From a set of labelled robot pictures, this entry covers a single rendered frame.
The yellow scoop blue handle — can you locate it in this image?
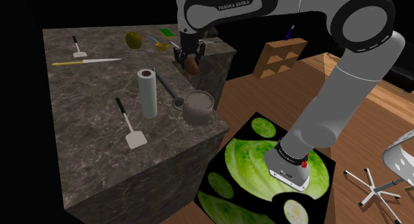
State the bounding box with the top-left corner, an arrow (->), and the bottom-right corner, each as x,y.
148,36 -> 170,52

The small white spatula black handle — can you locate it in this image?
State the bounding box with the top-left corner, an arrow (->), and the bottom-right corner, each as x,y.
72,35 -> 88,59

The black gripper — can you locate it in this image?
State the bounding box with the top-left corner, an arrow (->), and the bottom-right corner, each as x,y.
173,31 -> 207,66

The dark grey ladle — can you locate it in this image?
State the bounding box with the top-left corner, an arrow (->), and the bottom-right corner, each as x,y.
151,67 -> 186,112

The grey swivel chair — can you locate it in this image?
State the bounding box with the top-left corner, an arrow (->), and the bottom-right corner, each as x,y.
343,129 -> 414,224

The large white spatula black handle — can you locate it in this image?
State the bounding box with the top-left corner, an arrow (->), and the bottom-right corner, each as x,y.
115,97 -> 148,150

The white paper towel roll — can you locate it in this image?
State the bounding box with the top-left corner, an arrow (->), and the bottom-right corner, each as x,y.
137,68 -> 159,120

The green sponge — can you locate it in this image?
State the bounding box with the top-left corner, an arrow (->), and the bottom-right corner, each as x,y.
159,28 -> 176,39

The wooden cubby shelf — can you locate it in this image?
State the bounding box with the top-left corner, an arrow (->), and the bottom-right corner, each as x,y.
252,37 -> 309,80

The grey pot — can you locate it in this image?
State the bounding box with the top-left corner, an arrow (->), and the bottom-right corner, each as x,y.
181,89 -> 216,127

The blue bottle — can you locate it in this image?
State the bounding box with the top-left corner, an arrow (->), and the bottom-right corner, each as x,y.
284,25 -> 296,41

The green apple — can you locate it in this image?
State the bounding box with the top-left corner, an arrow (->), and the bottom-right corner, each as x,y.
125,31 -> 143,50

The yellow handled knife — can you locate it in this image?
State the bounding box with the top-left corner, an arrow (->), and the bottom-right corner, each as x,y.
50,58 -> 122,67

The lettuce patterned robot stand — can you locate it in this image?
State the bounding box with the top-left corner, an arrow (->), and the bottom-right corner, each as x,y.
194,111 -> 337,224

